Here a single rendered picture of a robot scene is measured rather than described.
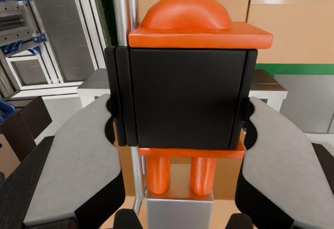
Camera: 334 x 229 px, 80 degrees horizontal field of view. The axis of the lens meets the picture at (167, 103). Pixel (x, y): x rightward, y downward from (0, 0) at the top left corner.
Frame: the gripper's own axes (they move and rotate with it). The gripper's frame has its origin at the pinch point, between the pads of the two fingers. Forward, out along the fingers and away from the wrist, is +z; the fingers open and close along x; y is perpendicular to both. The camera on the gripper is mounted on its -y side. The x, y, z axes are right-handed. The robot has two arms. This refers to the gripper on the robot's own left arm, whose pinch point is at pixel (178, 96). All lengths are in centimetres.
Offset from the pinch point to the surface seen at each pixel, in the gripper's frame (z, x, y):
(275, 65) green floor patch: 109, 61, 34
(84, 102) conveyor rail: 51, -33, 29
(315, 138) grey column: 107, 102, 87
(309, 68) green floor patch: 109, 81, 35
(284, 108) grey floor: 109, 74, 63
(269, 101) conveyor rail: 50, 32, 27
